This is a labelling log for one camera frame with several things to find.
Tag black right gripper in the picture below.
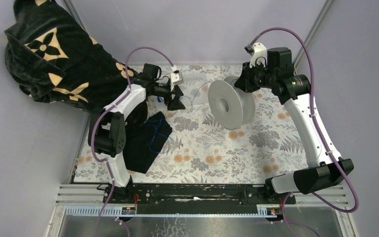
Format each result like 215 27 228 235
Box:
234 60 276 93

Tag white perforated spool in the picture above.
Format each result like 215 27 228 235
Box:
208 76 256 130

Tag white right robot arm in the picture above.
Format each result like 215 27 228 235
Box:
235 43 354 203

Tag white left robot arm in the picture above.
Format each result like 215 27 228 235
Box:
88 64 185 203

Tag black folded cloth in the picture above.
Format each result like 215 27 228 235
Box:
123 112 172 174

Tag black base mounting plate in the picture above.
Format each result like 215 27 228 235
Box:
97 182 283 215

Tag black patterned plush blanket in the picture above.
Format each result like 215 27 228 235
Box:
4 0 138 112

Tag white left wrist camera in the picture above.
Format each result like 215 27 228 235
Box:
170 65 184 89

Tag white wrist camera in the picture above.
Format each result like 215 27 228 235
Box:
245 42 267 68
170 65 184 89

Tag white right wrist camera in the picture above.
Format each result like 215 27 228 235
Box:
245 42 267 68

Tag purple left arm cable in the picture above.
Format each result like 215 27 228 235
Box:
89 46 177 237

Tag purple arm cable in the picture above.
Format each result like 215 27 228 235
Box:
89 46 177 237
250 27 360 237

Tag aluminium frame rails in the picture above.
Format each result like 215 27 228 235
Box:
44 183 360 237

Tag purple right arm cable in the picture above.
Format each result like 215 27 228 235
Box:
250 27 360 237

